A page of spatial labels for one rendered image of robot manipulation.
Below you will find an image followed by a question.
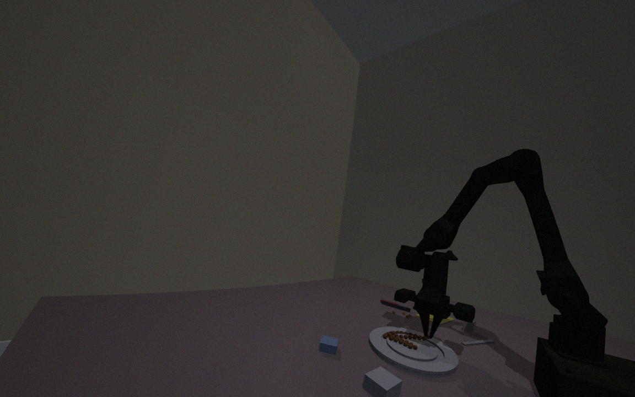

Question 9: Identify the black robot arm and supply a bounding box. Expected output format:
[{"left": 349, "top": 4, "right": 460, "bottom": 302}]
[{"left": 396, "top": 149, "right": 610, "bottom": 369}]

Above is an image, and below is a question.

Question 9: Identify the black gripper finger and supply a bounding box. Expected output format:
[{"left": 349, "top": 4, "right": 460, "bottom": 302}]
[
  {"left": 413, "top": 307, "right": 429, "bottom": 337},
  {"left": 429, "top": 313, "right": 451, "bottom": 339}
]

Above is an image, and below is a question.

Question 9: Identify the yellow flat rectangular sheet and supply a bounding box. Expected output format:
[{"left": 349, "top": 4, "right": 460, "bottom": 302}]
[{"left": 429, "top": 314, "right": 455, "bottom": 325}]

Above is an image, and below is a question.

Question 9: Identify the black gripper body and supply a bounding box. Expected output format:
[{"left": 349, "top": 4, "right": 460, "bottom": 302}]
[{"left": 394, "top": 274, "right": 475, "bottom": 323}]

